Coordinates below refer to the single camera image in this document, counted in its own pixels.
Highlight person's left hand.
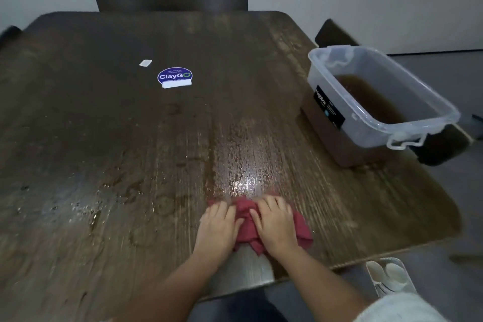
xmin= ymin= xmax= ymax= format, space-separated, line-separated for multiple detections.
xmin=192 ymin=202 xmax=246 ymax=265

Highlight small clear plastic bin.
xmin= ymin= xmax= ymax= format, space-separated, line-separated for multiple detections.
xmin=365 ymin=257 xmax=418 ymax=298

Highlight clear plastic storage bin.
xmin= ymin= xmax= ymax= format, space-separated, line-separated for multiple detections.
xmin=300 ymin=45 xmax=462 ymax=168

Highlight dark wooden table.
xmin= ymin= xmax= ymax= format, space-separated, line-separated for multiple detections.
xmin=0 ymin=10 xmax=463 ymax=322

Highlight person's right hand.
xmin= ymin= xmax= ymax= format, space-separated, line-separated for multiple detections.
xmin=249 ymin=195 xmax=301 ymax=259

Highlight dark wooden chair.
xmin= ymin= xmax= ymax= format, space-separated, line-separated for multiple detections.
xmin=94 ymin=0 xmax=249 ymax=13
xmin=314 ymin=18 xmax=475 ymax=167

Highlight person's dark trousers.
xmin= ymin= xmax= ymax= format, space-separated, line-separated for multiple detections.
xmin=226 ymin=291 xmax=288 ymax=322

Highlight person's left forearm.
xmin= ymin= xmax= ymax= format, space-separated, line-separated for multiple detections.
xmin=113 ymin=254 xmax=231 ymax=322

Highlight round blue sticker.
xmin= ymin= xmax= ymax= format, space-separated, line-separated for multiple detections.
xmin=157 ymin=66 xmax=194 ymax=90

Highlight person's right forearm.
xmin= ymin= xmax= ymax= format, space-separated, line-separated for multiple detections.
xmin=272 ymin=250 xmax=450 ymax=322

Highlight dark red cloth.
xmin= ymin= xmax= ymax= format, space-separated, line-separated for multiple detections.
xmin=209 ymin=196 xmax=315 ymax=256

